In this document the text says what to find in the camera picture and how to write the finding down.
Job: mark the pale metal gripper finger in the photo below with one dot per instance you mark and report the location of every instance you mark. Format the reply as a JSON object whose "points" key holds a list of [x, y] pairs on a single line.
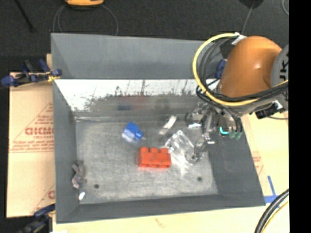
{"points": [[196, 152], [203, 149]]}

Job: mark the clear plastic packet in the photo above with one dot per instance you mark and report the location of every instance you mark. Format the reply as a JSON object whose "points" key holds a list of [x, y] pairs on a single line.
{"points": [[179, 145]]}

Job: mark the shiny silver curved piece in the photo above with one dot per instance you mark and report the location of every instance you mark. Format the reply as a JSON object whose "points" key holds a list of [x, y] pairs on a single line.
{"points": [[168, 124]]}

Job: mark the red toy brick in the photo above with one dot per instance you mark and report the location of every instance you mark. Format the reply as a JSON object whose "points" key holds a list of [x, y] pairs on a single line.
{"points": [[154, 158]]}

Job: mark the blue and white toy block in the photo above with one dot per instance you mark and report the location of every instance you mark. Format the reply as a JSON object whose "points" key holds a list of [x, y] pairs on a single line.
{"points": [[132, 132]]}

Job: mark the grey metal bin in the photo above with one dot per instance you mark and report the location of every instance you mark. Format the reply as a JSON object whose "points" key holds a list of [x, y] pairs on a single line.
{"points": [[126, 57]]}

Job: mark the grey toy figure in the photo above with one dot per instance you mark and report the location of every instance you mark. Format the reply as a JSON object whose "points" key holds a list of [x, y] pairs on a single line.
{"points": [[78, 172]]}

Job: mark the small white piece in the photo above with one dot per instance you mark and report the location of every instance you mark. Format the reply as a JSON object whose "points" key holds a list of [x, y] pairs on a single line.
{"points": [[81, 195]]}

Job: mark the brown cardboard board red print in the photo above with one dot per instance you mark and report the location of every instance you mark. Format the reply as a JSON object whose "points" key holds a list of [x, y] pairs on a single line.
{"points": [[30, 154]]}

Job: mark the black cylinder on white bracket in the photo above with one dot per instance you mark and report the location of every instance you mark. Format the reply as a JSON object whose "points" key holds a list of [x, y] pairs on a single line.
{"points": [[268, 111]]}

